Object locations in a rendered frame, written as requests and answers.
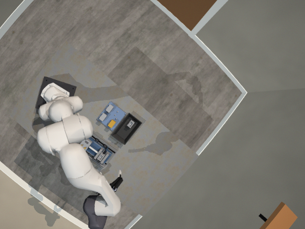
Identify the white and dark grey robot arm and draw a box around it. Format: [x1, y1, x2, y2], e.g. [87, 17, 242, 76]
[37, 83, 121, 229]

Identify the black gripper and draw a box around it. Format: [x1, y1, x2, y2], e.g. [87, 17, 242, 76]
[110, 170, 123, 191]

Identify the yellow-orange block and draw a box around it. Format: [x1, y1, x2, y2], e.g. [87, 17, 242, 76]
[108, 119, 115, 128]

